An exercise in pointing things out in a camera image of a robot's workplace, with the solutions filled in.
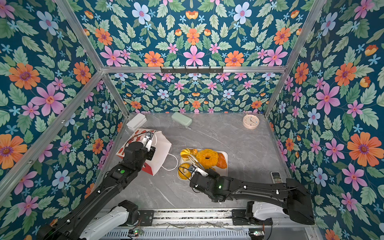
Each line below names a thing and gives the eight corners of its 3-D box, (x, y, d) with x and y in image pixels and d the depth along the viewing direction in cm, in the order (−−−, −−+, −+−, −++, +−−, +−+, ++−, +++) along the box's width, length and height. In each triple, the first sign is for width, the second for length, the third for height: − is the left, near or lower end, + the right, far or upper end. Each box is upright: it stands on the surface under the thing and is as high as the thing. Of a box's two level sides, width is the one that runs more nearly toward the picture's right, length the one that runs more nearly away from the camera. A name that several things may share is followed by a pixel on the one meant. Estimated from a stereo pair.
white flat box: (127, 128, 113) (125, 124, 109) (141, 116, 121) (139, 112, 117) (134, 132, 111) (132, 128, 107) (148, 119, 119) (146, 115, 115)
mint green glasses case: (171, 119, 118) (170, 116, 116) (176, 113, 122) (175, 110, 119) (188, 127, 113) (188, 124, 110) (193, 122, 116) (193, 119, 114)
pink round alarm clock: (243, 129, 113) (244, 126, 110) (241, 117, 121) (242, 114, 118) (260, 129, 113) (261, 126, 110) (256, 117, 121) (257, 114, 118)
